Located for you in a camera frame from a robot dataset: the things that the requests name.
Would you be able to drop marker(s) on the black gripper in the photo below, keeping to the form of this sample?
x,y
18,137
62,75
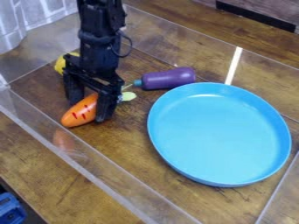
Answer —
x,y
101,19

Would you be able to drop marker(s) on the orange toy carrot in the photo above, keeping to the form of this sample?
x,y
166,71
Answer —
x,y
81,113

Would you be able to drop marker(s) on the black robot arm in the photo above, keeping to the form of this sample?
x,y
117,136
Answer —
x,y
93,68

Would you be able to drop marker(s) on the blue round tray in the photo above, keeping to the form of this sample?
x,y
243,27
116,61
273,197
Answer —
x,y
219,134

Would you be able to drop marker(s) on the yellow toy lemon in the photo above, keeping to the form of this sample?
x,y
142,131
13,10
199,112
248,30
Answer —
x,y
60,63

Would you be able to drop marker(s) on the purple toy eggplant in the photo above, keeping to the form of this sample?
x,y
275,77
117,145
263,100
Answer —
x,y
165,79

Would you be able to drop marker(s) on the blue plastic crate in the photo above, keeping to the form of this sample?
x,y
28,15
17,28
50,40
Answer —
x,y
12,213

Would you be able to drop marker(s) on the clear acrylic enclosure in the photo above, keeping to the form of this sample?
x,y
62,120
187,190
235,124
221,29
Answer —
x,y
98,174

